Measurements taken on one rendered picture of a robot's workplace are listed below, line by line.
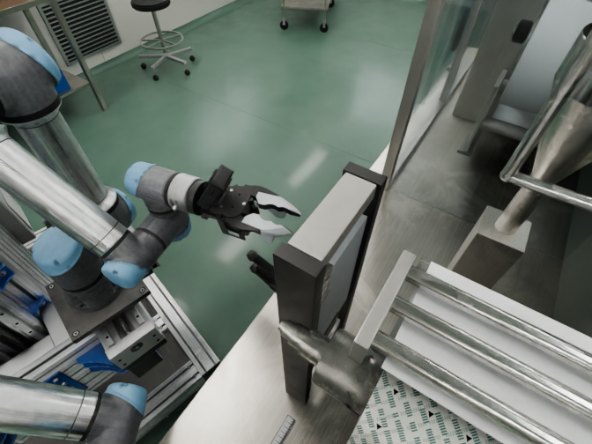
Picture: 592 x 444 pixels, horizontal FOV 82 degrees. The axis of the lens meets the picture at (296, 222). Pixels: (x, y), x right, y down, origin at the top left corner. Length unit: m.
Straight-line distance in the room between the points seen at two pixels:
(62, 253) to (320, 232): 0.74
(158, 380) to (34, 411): 0.97
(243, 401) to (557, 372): 0.63
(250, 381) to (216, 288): 1.20
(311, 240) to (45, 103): 0.63
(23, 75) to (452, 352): 0.78
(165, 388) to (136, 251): 0.95
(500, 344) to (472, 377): 0.04
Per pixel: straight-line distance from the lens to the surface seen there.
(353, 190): 0.39
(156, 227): 0.77
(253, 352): 0.86
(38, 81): 0.83
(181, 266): 2.12
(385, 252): 1.01
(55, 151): 0.89
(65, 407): 0.72
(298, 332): 0.39
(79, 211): 0.74
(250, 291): 1.95
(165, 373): 1.65
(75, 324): 1.14
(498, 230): 0.79
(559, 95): 0.45
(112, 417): 0.73
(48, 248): 1.00
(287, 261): 0.32
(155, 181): 0.72
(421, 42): 0.92
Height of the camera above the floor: 1.71
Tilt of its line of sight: 51 degrees down
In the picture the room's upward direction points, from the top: straight up
